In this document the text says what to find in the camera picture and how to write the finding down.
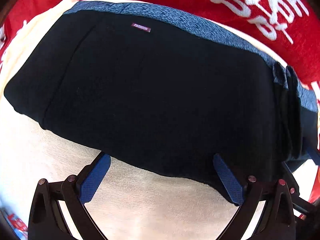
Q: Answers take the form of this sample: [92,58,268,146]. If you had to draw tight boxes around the black pants with blue waistband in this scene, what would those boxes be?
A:
[4,1,318,198]

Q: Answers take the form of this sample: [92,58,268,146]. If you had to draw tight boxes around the cream towel sofa cover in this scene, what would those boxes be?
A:
[1,0,319,239]

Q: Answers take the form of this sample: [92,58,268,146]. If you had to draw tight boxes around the red blanket with white characters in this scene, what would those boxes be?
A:
[79,0,319,90]

